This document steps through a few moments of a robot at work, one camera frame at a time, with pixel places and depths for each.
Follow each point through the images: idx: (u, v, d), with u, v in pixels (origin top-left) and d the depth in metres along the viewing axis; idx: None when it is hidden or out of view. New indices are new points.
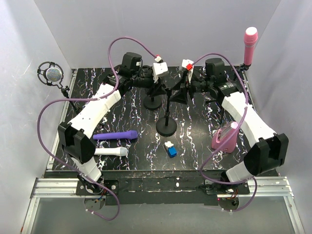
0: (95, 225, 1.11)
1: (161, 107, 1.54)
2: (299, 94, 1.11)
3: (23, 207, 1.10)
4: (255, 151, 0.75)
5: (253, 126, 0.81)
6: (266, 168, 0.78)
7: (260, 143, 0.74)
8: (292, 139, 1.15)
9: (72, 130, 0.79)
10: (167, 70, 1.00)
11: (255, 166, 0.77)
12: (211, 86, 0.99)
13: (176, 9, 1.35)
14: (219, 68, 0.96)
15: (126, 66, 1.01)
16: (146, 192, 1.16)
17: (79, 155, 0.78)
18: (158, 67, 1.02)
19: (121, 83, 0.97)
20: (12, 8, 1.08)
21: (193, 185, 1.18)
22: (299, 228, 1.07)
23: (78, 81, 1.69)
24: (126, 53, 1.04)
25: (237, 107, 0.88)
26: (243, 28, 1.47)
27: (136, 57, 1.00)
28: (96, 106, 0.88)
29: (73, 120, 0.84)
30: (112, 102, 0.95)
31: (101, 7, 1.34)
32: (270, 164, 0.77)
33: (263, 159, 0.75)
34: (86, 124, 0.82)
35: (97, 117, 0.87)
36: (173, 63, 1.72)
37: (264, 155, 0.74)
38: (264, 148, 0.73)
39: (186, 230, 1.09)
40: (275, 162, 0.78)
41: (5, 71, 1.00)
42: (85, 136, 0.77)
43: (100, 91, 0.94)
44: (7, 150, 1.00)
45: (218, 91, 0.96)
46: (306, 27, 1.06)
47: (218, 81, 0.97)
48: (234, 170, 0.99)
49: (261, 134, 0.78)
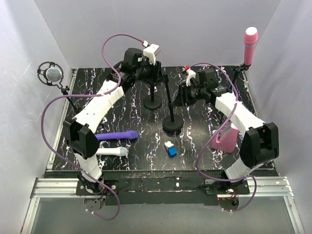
0: (95, 225, 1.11)
1: (161, 107, 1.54)
2: (299, 94, 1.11)
3: (23, 207, 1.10)
4: (246, 142, 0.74)
5: (243, 118, 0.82)
6: (262, 160, 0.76)
7: (250, 131, 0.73)
8: (292, 139, 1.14)
9: (77, 126, 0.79)
10: (158, 46, 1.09)
11: (250, 158, 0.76)
12: (203, 91, 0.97)
13: (176, 9, 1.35)
14: (210, 74, 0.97)
15: (128, 63, 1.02)
16: (146, 192, 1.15)
17: (84, 149, 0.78)
18: (149, 49, 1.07)
19: (124, 79, 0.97)
20: (12, 8, 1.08)
21: (193, 185, 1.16)
22: (299, 228, 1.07)
23: (78, 81, 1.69)
24: (127, 49, 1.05)
25: (225, 103, 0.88)
26: (243, 28, 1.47)
27: (137, 54, 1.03)
28: (100, 101, 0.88)
29: (78, 115, 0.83)
30: (115, 98, 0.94)
31: (101, 6, 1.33)
32: (264, 155, 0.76)
33: (256, 148, 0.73)
34: (90, 120, 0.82)
35: (101, 113, 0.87)
36: (173, 63, 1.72)
37: (256, 144, 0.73)
38: (255, 137, 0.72)
39: (186, 230, 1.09)
40: (270, 153, 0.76)
41: (5, 71, 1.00)
42: (90, 131, 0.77)
43: (104, 87, 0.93)
44: (7, 151, 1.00)
45: (211, 94, 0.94)
46: (306, 27, 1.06)
47: (210, 86, 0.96)
48: (232, 168, 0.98)
49: (251, 124, 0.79)
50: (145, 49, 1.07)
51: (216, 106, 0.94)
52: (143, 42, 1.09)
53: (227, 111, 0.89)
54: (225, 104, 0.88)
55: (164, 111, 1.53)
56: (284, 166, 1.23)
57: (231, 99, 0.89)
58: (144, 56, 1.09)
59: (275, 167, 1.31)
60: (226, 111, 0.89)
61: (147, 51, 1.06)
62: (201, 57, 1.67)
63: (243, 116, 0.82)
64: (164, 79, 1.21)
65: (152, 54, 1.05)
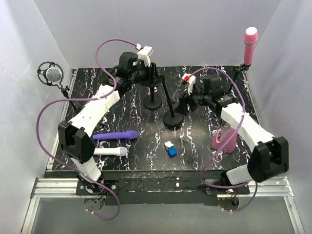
0: (95, 224, 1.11)
1: (161, 107, 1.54)
2: (299, 94, 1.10)
3: (23, 207, 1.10)
4: (256, 158, 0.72)
5: (250, 131, 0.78)
6: (272, 176, 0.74)
7: (260, 146, 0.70)
8: (293, 139, 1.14)
9: (72, 129, 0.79)
10: (151, 48, 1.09)
11: (259, 173, 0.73)
12: (208, 99, 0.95)
13: (176, 9, 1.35)
14: (215, 82, 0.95)
15: (123, 67, 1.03)
16: (146, 192, 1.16)
17: (79, 154, 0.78)
18: (143, 51, 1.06)
19: (120, 84, 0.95)
20: (12, 7, 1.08)
21: (193, 185, 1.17)
22: (300, 229, 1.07)
23: (78, 81, 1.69)
24: (122, 54, 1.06)
25: (232, 114, 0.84)
26: (243, 29, 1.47)
27: (132, 58, 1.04)
28: (96, 105, 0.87)
29: (74, 119, 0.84)
30: (111, 103, 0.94)
31: (101, 7, 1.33)
32: (273, 170, 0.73)
33: (265, 164, 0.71)
34: (86, 123, 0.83)
35: (97, 117, 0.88)
36: (173, 63, 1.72)
37: (266, 160, 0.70)
38: (265, 152, 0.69)
39: (186, 230, 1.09)
40: (279, 168, 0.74)
41: (5, 71, 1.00)
42: (86, 134, 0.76)
43: (100, 91, 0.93)
44: (7, 150, 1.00)
45: (216, 104, 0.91)
46: (306, 27, 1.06)
47: (215, 95, 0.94)
48: (234, 169, 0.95)
49: (259, 138, 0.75)
50: (139, 52, 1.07)
51: (222, 117, 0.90)
52: (135, 46, 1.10)
53: (234, 123, 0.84)
54: (232, 115, 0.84)
55: (164, 111, 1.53)
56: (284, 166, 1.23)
57: (238, 110, 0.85)
58: (139, 59, 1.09)
59: None
60: (234, 124, 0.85)
61: (142, 54, 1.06)
62: (201, 57, 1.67)
63: (250, 129, 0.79)
64: (160, 80, 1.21)
65: (146, 56, 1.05)
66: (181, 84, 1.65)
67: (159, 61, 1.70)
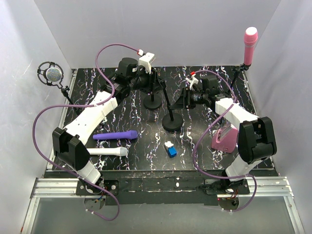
0: (95, 224, 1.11)
1: (161, 107, 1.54)
2: (298, 94, 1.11)
3: (23, 207, 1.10)
4: (241, 134, 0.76)
5: (237, 114, 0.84)
6: (260, 155, 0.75)
7: (244, 123, 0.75)
8: (292, 139, 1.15)
9: (67, 136, 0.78)
10: (154, 55, 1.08)
11: (246, 151, 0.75)
12: (205, 97, 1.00)
13: (176, 9, 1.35)
14: (213, 82, 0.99)
15: (122, 73, 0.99)
16: (146, 192, 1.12)
17: (73, 163, 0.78)
18: (145, 59, 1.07)
19: (118, 90, 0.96)
20: (12, 7, 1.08)
21: (193, 185, 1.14)
22: (300, 228, 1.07)
23: (78, 81, 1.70)
24: (121, 60, 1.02)
25: (223, 105, 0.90)
26: (243, 29, 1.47)
27: (131, 65, 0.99)
28: (93, 112, 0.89)
29: (69, 126, 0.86)
30: (108, 109, 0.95)
31: (101, 7, 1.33)
32: (261, 149, 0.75)
33: (250, 141, 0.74)
34: (81, 131, 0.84)
35: (93, 124, 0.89)
36: (173, 63, 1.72)
37: (251, 135, 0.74)
38: (249, 128, 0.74)
39: (186, 230, 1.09)
40: (267, 148, 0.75)
41: (5, 71, 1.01)
42: (80, 143, 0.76)
43: (97, 98, 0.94)
44: (7, 150, 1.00)
45: (212, 101, 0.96)
46: (306, 27, 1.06)
47: (211, 93, 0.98)
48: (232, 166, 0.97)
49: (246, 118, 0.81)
50: (141, 58, 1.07)
51: (217, 111, 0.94)
52: (138, 51, 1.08)
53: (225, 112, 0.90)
54: (223, 106, 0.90)
55: (164, 111, 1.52)
56: (284, 167, 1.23)
57: (228, 101, 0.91)
58: (140, 66, 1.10)
59: (275, 167, 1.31)
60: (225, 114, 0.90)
61: (142, 60, 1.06)
62: (201, 57, 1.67)
63: (238, 113, 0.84)
64: (161, 87, 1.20)
65: (148, 63, 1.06)
66: (181, 84, 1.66)
67: (159, 61, 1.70)
